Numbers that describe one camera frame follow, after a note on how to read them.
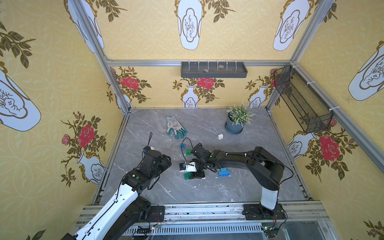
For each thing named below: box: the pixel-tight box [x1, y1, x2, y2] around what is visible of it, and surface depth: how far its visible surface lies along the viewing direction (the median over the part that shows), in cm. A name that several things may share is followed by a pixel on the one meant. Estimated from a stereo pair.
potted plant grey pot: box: [224, 112, 246, 134], surface depth 100 cm
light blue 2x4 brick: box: [218, 170, 231, 177], surface depth 87 cm
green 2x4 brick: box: [183, 172, 192, 181], surface depth 87 cm
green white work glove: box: [166, 115, 188, 140], surface depth 108 cm
